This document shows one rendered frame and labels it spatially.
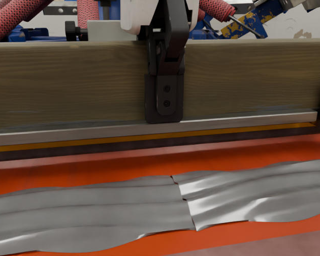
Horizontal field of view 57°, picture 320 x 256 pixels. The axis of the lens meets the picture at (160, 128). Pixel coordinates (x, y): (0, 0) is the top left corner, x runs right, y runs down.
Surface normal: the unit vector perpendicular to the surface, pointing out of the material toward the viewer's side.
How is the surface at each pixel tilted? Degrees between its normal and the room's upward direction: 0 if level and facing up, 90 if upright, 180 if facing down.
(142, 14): 94
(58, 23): 90
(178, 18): 53
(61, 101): 90
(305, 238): 0
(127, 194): 31
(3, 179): 0
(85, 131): 90
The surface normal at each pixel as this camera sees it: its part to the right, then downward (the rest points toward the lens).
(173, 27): 0.17, -0.29
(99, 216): 0.02, -0.61
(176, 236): 0.00, -0.94
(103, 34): 0.21, 0.33
